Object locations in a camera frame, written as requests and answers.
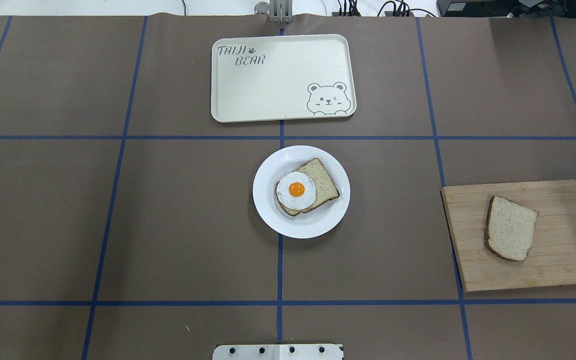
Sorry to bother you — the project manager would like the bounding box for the bread slice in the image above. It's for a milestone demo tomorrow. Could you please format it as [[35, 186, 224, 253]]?
[[274, 157, 340, 217], [484, 194, 540, 262]]

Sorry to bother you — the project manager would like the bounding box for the white round plate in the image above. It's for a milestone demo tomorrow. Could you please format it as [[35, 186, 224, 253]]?
[[252, 145, 351, 239]]

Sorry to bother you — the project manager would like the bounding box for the bread slice under egg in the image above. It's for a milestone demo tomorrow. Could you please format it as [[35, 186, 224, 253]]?
[[274, 157, 340, 217]]

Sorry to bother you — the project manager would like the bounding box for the fried egg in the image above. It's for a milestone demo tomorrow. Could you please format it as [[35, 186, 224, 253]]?
[[275, 171, 317, 211]]

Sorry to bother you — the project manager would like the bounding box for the cream bear serving tray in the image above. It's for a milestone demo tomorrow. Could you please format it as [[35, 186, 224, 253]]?
[[210, 34, 357, 124]]

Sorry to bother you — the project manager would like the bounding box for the wooden cutting board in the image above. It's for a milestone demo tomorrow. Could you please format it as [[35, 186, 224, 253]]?
[[441, 179, 576, 292]]

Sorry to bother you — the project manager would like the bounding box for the aluminium frame post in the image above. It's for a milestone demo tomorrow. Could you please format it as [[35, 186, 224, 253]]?
[[253, 0, 294, 24]]

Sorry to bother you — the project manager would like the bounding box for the white camera mast base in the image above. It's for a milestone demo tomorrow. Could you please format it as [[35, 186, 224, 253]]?
[[212, 343, 345, 360]]

